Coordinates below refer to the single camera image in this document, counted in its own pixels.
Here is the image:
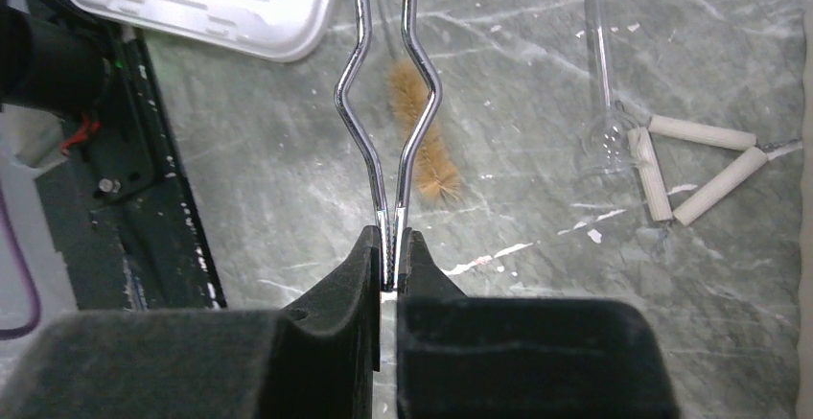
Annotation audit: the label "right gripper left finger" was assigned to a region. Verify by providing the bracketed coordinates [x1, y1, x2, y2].
[1, 226, 380, 418]

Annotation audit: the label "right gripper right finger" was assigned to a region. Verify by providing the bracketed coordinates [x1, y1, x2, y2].
[396, 229, 680, 418]

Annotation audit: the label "metal crucible tongs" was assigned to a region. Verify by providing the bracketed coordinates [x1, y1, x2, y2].
[334, 0, 443, 291]

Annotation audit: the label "beige plastic bin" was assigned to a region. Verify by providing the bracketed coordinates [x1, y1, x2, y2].
[796, 5, 812, 419]

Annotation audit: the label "brown test tube brush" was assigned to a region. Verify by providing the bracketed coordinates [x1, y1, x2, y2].
[371, 0, 464, 204]

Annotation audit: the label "clear round flask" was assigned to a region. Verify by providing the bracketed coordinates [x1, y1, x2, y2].
[584, 0, 633, 175]

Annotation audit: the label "white clay triangle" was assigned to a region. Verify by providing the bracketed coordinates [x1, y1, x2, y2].
[628, 114, 802, 254]

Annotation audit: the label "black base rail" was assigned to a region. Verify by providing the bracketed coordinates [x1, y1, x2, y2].
[1, 0, 226, 311]

